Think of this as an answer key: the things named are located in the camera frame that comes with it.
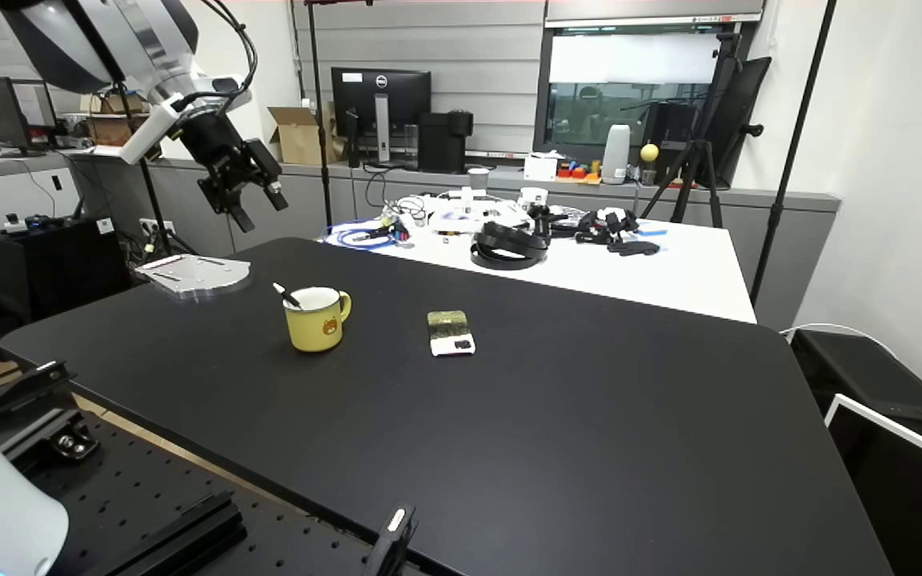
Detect white plate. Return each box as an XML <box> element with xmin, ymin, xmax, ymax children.
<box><xmin>134</xmin><ymin>250</ymin><xmax>255</xmax><ymax>300</ymax></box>

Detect black computer monitor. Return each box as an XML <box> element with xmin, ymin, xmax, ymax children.
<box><xmin>330</xmin><ymin>63</ymin><xmax>436</xmax><ymax>166</ymax></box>

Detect yellow ceramic mug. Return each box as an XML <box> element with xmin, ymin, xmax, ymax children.
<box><xmin>278</xmin><ymin>285</ymin><xmax>357</xmax><ymax>359</ymax></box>

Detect white framed black board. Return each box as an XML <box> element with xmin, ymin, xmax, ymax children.
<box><xmin>822</xmin><ymin>389</ymin><xmax>922</xmax><ymax>576</ymax></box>

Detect black storage bin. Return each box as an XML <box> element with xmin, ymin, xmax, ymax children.
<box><xmin>788</xmin><ymin>327</ymin><xmax>922</xmax><ymax>458</ymax></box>

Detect small white container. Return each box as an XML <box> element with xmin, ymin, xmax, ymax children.
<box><xmin>523</xmin><ymin>149</ymin><xmax>565</xmax><ymax>185</ymax></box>

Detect black desktop computer box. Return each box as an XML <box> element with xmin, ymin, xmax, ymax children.
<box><xmin>414</xmin><ymin>104</ymin><xmax>476</xmax><ymax>177</ymax></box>

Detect white bottle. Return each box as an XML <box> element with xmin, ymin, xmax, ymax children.
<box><xmin>600</xmin><ymin>122</ymin><xmax>633</xmax><ymax>185</ymax></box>

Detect glass window panel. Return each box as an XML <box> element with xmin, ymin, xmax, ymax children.
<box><xmin>538</xmin><ymin>21</ymin><xmax>747</xmax><ymax>185</ymax></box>

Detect white table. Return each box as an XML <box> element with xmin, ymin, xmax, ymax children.
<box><xmin>319</xmin><ymin>204</ymin><xmax>763</xmax><ymax>327</ymax></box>

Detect black tripod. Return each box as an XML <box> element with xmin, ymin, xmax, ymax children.
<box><xmin>637</xmin><ymin>24</ymin><xmax>747</xmax><ymax>229</ymax></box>

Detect black table clamp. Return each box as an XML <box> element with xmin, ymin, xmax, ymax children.
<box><xmin>0</xmin><ymin>359</ymin><xmax>79</xmax><ymax>460</ymax></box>
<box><xmin>363</xmin><ymin>501</ymin><xmax>420</xmax><ymax>576</ymax></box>

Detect small dark monitor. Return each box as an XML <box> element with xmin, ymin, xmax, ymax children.
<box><xmin>0</xmin><ymin>73</ymin><xmax>60</xmax><ymax>152</ymax></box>

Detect small red box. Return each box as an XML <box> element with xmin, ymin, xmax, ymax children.
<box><xmin>559</xmin><ymin>156</ymin><xmax>604</xmax><ymax>182</ymax></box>

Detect tangled wire bundle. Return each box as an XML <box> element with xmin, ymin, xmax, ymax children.
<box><xmin>359</xmin><ymin>204</ymin><xmax>422</xmax><ymax>243</ymax></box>

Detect closed cardboard box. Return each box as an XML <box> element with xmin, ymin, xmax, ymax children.
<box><xmin>267</xmin><ymin>101</ymin><xmax>328</xmax><ymax>174</ymax></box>

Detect black mounting rail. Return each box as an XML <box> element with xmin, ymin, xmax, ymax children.
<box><xmin>97</xmin><ymin>489</ymin><xmax>249</xmax><ymax>576</ymax></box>

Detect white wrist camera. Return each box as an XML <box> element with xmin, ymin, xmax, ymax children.
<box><xmin>118</xmin><ymin>89</ymin><xmax>219</xmax><ymax>168</ymax></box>

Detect black VR headset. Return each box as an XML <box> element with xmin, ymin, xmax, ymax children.
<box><xmin>469</xmin><ymin>216</ymin><xmax>550</xmax><ymax>272</ymax></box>

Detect olive green sponge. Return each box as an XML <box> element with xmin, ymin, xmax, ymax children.
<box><xmin>422</xmin><ymin>306</ymin><xmax>475</xmax><ymax>329</ymax></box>

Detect black display panel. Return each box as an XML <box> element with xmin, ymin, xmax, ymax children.
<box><xmin>712</xmin><ymin>53</ymin><xmax>776</xmax><ymax>191</ymax></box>

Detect black low cabinet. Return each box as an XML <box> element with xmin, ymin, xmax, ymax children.
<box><xmin>5</xmin><ymin>212</ymin><xmax>155</xmax><ymax>323</ymax></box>

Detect black bolt bracket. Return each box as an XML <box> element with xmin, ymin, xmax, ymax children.
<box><xmin>48</xmin><ymin>419</ymin><xmax>103</xmax><ymax>465</ymax></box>

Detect small white card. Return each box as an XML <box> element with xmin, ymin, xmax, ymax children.
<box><xmin>427</xmin><ymin>329</ymin><xmax>480</xmax><ymax>360</ymax></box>

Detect black camera stand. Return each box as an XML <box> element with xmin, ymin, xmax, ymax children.
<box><xmin>118</xmin><ymin>84</ymin><xmax>183</xmax><ymax>263</ymax></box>

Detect black vertical stand pole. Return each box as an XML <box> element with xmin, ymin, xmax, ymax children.
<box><xmin>302</xmin><ymin>0</ymin><xmax>341</xmax><ymax>238</ymax></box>

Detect thin black stand pole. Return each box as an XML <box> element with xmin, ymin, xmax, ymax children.
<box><xmin>747</xmin><ymin>0</ymin><xmax>841</xmax><ymax>306</ymax></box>

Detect small brown box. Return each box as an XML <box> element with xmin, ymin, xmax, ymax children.
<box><xmin>79</xmin><ymin>110</ymin><xmax>151</xmax><ymax>149</ymax></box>

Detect white plastic device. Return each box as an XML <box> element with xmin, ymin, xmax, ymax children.
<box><xmin>393</xmin><ymin>185</ymin><xmax>550</xmax><ymax>239</ymax></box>

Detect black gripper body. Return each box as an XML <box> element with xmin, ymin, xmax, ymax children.
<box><xmin>176</xmin><ymin>110</ymin><xmax>285</xmax><ymax>212</ymax></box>

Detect blue cable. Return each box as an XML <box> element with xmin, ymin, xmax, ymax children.
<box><xmin>323</xmin><ymin>216</ymin><xmax>408</xmax><ymax>254</ymax></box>

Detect black headphones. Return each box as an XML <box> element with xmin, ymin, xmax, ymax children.
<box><xmin>570</xmin><ymin>204</ymin><xmax>662</xmax><ymax>260</ymax></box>

